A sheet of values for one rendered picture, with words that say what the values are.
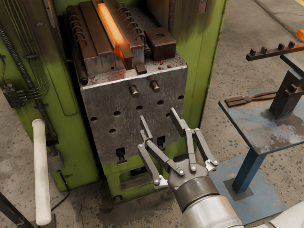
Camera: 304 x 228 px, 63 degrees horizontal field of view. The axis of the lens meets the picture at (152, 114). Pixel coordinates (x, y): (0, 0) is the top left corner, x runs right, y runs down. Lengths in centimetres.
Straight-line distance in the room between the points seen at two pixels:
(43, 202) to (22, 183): 89
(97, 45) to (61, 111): 40
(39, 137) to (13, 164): 84
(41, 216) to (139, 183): 67
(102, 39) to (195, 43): 42
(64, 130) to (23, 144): 80
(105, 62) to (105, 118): 21
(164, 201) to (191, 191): 112
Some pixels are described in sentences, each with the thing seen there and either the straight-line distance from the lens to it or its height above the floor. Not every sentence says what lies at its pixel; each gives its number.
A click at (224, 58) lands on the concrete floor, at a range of 267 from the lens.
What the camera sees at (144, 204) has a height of 0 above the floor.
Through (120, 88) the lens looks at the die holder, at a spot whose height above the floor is 88.
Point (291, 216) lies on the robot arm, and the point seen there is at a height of 107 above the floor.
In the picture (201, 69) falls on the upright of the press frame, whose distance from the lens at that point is 124.
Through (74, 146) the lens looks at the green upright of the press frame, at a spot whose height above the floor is 40.
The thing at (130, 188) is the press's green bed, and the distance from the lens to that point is 143.
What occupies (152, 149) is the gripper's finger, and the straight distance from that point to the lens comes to 51.
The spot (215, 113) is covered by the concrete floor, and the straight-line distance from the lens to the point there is 203.
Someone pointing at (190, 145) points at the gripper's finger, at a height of 101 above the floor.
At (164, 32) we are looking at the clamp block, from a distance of 94.
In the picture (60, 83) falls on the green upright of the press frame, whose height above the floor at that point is 80.
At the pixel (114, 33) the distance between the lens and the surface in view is 89.
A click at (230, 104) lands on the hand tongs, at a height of 69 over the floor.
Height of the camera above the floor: 142
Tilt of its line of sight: 46 degrees down
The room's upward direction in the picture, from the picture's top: straight up
